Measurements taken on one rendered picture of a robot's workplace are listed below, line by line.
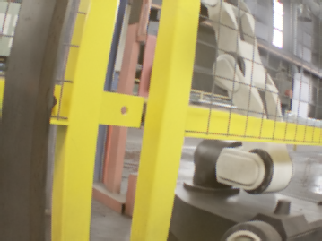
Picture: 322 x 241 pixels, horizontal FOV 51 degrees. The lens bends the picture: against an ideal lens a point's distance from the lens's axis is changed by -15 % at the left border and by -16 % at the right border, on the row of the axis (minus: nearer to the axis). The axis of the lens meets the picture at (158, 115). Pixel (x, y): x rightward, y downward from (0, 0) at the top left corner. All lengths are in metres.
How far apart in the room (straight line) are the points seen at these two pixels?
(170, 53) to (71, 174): 0.25
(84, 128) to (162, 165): 0.15
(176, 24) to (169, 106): 0.13
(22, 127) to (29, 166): 0.04
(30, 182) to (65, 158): 0.19
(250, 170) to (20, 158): 0.85
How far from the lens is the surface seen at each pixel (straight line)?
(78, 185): 0.56
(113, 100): 0.62
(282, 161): 1.16
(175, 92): 0.63
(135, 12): 1.66
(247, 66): 1.24
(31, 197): 0.35
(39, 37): 0.35
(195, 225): 1.10
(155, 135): 0.63
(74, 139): 0.54
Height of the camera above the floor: 0.43
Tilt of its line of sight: 1 degrees down
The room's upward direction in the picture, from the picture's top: 8 degrees clockwise
